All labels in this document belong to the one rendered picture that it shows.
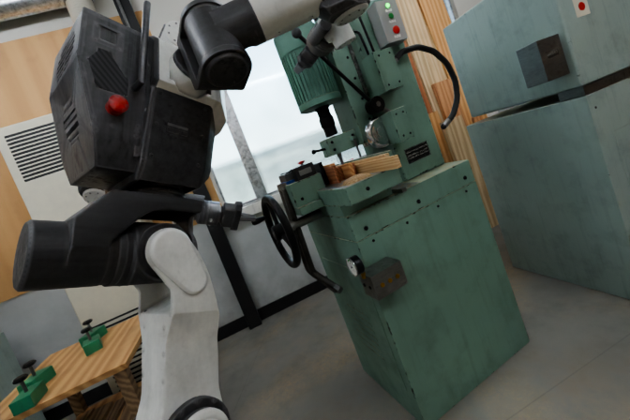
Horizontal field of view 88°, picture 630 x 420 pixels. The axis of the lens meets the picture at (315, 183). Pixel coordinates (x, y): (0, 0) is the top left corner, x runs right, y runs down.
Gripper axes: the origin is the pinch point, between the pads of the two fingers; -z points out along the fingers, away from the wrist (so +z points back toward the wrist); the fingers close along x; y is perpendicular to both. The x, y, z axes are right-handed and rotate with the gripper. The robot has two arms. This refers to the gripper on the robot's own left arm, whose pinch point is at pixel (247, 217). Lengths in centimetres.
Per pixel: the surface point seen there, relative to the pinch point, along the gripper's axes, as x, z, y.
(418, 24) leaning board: 91, -135, 174
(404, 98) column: 56, -52, 15
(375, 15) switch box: 80, -32, 27
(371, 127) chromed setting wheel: 45, -37, 4
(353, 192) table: 31.0, -25.0, -23.0
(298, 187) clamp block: 18.8, -14.4, -3.5
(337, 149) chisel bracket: 31.9, -28.5, 7.5
